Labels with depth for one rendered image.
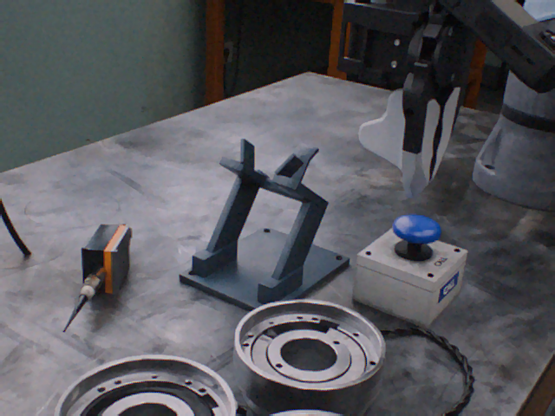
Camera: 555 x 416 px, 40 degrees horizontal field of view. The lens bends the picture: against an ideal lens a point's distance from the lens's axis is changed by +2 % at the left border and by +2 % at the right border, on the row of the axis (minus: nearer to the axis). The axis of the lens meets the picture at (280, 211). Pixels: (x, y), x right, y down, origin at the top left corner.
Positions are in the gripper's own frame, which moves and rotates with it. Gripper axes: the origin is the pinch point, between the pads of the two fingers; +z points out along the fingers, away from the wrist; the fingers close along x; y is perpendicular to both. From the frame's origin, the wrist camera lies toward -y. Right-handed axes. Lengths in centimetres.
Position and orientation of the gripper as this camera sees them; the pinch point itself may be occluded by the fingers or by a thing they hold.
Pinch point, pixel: (423, 184)
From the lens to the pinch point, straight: 62.3
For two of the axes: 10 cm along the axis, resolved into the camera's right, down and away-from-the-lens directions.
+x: -5.6, 3.2, -7.7
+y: -8.3, -2.9, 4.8
